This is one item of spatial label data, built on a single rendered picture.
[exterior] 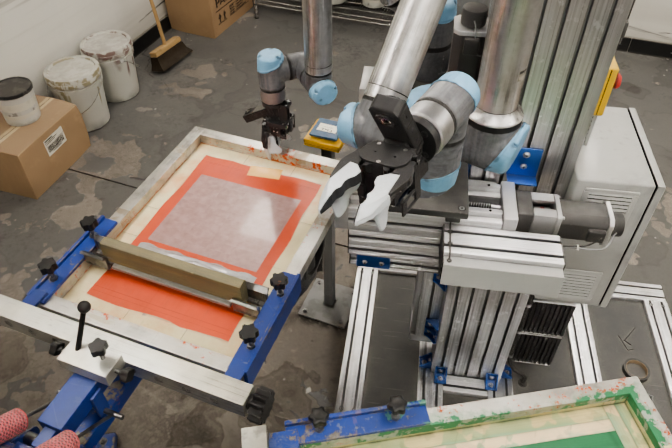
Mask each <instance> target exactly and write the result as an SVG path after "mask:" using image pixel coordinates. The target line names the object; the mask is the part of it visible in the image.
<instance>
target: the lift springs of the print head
mask: <svg viewBox="0 0 672 448"><path fill-rule="evenodd" d="M51 402H52V401H51ZM51 402H49V403H47V404H45V405H43V406H41V407H39V408H37V409H35V410H33V411H31V412H30V413H28V414H26V413H25V412H24V411H23V410H21V409H18V408H16V409H13V410H11V411H9V412H7V413H5V414H3V415H1V416H0V445H1V444H3V443H5V442H6V441H8V440H10V439H12V438H14V437H15V436H17V435H19V434H21V433H23V432H24V431H26V429H27V427H28V417H30V416H32V415H34V414H36V413H38V412H40V411H41V410H43V409H45V408H47V407H48V406H49V404H50V403H51ZM113 416H114V414H113V413H111V414H109V415H108V416H106V417H104V418H103V419H101V420H100V421H98V422H97V423H95V424H93V425H92V426H90V427H89V428H87V429H85V430H84V431H82V432H81V433H79V434H78V435H76V434H75V433H74V432H73V431H71V430H64V431H62V432H61V433H59V434H57V435H56V436H54V437H52V438H51V439H49V440H47V441H46V442H44V443H42V444H41V445H39V446H37V447H36V448H79V447H80V441H79V438H80V437H82V436H83V435H85V434H87V433H88V432H90V431H91V430H93V429H94V428H96V427H97V426H99V425H101V424H102V423H104V422H105V421H107V420H108V419H110V418H111V417H113Z"/></svg>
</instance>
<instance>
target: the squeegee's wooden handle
mask: <svg viewBox="0 0 672 448"><path fill-rule="evenodd" d="M99 245H100V248H101V250H102V253H103V256H104V257H106V258H107V259H108V262H109V264H112V265H113V264H114V263H116V264H119V265H122V266H125V267H128V268H131V269H134V270H137V271H140V272H143V273H146V274H149V275H152V276H155V277H158V278H161V279H164V280H167V281H171V282H174V283H177V284H180V285H183V286H186V287H189V288H192V289H195V290H198V291H201V292H204V293H207V294H210V295H213V296H216V297H219V298H222V299H226V300H229V301H230V299H232V298H234V299H237V300H241V301H244V302H247V300H248V299H249V298H248V291H247V285H246V281H245V280H243V279H240V278H237V277H233V276H230V275H227V274H224V273H221V272H218V271H214V270H211V269H208V268H205V267H202V266H198V265H195V264H192V263H189V262H186V261H183V260H179V259H176V258H173V257H170V256H167V255H163V254H160V253H157V252H154V251H151V250H148V249H144V248H141V247H138V246H135V245H132V244H129V243H125V242H122V241H119V240H116V239H113V238H109V237H104V238H103V239H102V240H101V242H100V244H99Z"/></svg>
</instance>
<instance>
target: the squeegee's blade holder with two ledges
mask: <svg viewBox="0 0 672 448"><path fill-rule="evenodd" d="M112 269H114V270H117V271H120V272H123V273H126V274H129V275H132V276H135V277H138V278H141V279H144V280H147V281H150V282H153V283H156V284H159V285H162V286H165V287H168V288H171V289H174V290H177V291H180V292H183V293H186V294H189V295H192V296H195V297H198V298H201V299H204V300H207V301H210V302H213V303H216V304H219V305H222V306H226V307H229V308H230V307H231V306H232V303H231V302H230V301H229V300H226V299H222V298H219V297H216V296H213V295H210V294H207V293H204V292H201V291H198V290H195V289H192V288H189V287H186V286H183V285H180V284H177V283H174V282H171V281H167V280H164V279H161V278H158V277H155V276H152V275H149V274H146V273H143V272H140V271H137V270H134V269H131V268H128V267H125V266H122V265H119V264H116V263H114V264H113V265H112Z"/></svg>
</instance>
